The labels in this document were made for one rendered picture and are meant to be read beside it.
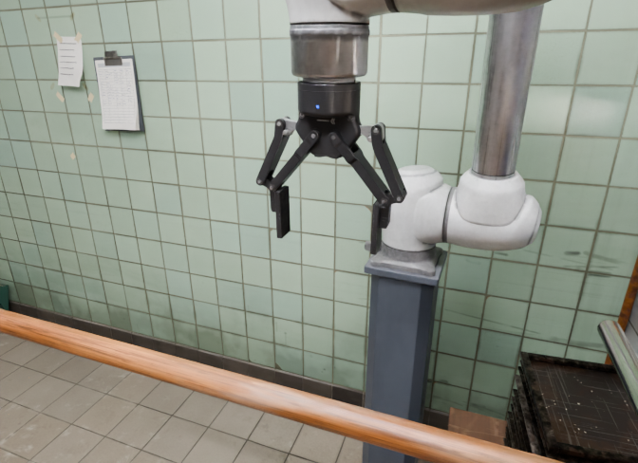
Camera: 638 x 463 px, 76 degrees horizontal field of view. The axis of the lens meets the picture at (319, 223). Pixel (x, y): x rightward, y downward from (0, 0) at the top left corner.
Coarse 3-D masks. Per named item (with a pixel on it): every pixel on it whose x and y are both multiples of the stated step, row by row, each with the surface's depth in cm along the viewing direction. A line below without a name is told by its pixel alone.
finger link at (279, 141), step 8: (280, 120) 51; (280, 128) 52; (280, 136) 52; (272, 144) 53; (280, 144) 53; (272, 152) 54; (280, 152) 55; (264, 160) 54; (272, 160) 54; (264, 168) 55; (272, 168) 56; (264, 176) 55
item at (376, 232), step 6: (378, 204) 51; (372, 210) 51; (378, 210) 51; (372, 216) 52; (378, 216) 51; (372, 222) 52; (378, 222) 52; (372, 228) 52; (378, 228) 52; (372, 234) 53; (378, 234) 53; (372, 240) 53; (378, 240) 54; (372, 246) 53; (378, 246) 54; (372, 252) 54
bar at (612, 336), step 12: (600, 324) 61; (612, 324) 60; (600, 336) 60; (612, 336) 57; (624, 336) 57; (612, 348) 56; (624, 348) 54; (612, 360) 55; (624, 360) 53; (636, 360) 52; (624, 372) 51; (636, 372) 50; (624, 384) 50; (636, 384) 49; (636, 396) 47; (636, 408) 46
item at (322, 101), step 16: (304, 96) 47; (320, 96) 46; (336, 96) 46; (352, 96) 47; (304, 112) 48; (320, 112) 46; (336, 112) 46; (352, 112) 47; (304, 128) 51; (320, 128) 50; (336, 128) 49; (352, 128) 49; (320, 144) 51; (352, 144) 50
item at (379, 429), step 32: (0, 320) 57; (32, 320) 56; (96, 352) 51; (128, 352) 50; (160, 352) 50; (192, 384) 46; (224, 384) 45; (256, 384) 44; (288, 416) 42; (320, 416) 41; (352, 416) 40; (384, 416) 40; (416, 448) 38; (448, 448) 37; (480, 448) 36; (512, 448) 37
